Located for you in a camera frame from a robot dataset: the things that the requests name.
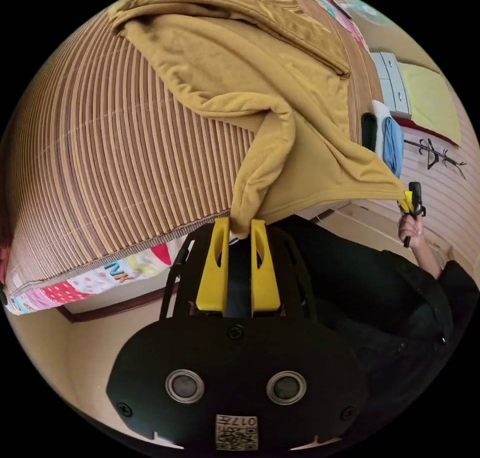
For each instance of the person's right hand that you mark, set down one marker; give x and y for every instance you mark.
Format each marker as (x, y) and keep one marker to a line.
(409, 229)

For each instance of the black clothes hanger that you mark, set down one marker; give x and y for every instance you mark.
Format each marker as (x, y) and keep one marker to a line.
(435, 154)

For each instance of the bed with striped woven mat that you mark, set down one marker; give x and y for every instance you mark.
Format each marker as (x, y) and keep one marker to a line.
(112, 157)

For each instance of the person's right forearm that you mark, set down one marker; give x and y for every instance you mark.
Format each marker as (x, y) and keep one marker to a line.
(429, 257)

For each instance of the white drawer cupboard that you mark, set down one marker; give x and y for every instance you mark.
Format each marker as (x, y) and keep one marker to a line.
(393, 82)

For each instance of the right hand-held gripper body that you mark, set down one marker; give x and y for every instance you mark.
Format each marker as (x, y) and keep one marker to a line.
(416, 199)

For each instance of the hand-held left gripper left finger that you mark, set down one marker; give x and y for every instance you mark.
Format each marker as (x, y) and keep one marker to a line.
(213, 278)

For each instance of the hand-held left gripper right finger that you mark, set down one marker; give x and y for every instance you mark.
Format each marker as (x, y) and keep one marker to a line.
(264, 281)

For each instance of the pile of clothes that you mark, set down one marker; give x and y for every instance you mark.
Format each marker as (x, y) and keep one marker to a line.
(390, 142)

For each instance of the yellow long sleeve shirt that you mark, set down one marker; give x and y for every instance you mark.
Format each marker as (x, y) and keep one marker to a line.
(240, 71)

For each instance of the person's body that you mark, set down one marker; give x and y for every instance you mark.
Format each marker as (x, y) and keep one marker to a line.
(375, 296)

